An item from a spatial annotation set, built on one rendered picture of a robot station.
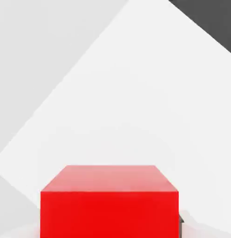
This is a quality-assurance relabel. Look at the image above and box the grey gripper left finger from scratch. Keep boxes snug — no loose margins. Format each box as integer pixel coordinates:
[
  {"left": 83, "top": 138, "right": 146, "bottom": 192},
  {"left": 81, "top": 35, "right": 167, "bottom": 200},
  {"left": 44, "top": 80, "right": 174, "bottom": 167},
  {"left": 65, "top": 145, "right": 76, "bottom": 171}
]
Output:
[{"left": 7, "top": 222, "right": 41, "bottom": 238}]

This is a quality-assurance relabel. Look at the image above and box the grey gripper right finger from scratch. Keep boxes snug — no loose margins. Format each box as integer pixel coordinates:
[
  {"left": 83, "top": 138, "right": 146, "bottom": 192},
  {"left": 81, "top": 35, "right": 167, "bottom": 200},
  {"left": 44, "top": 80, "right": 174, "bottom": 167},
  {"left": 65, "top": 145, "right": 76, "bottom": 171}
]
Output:
[{"left": 178, "top": 209, "right": 231, "bottom": 238}]

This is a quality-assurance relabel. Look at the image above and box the small red cube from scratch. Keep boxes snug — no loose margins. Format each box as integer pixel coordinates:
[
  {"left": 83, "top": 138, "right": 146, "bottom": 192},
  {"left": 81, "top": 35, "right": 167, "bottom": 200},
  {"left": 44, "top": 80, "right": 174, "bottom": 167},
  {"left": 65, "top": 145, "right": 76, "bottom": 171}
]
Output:
[{"left": 40, "top": 165, "right": 180, "bottom": 238}]

